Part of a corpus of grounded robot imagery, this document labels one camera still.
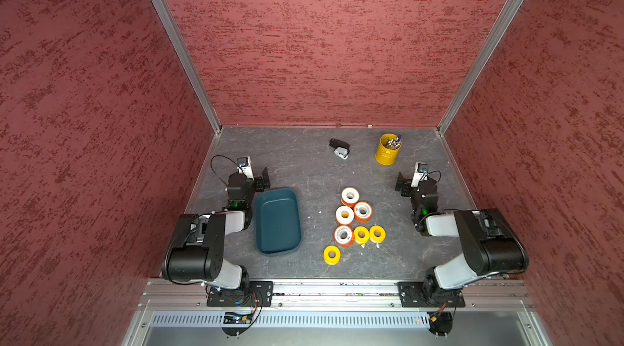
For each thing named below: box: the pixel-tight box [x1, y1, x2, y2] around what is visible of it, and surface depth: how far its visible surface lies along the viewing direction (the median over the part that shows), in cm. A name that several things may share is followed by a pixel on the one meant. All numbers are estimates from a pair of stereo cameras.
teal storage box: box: [254, 186, 303, 256], surface depth 90 cm
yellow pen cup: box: [375, 133, 403, 166], surface depth 102 cm
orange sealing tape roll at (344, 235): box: [333, 224, 356, 248], surface depth 85 cm
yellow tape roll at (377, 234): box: [368, 224, 387, 249], surface depth 87 cm
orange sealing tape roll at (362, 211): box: [353, 200, 373, 223], surface depth 91 cm
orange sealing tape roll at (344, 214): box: [334, 204, 356, 225], surface depth 89 cm
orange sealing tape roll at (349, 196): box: [340, 186, 360, 209], surface depth 94 cm
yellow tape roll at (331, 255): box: [323, 245, 342, 266], surface depth 83 cm
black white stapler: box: [328, 138, 351, 161], surface depth 112 cm
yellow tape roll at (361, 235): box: [353, 225, 370, 249], surface depth 87 cm
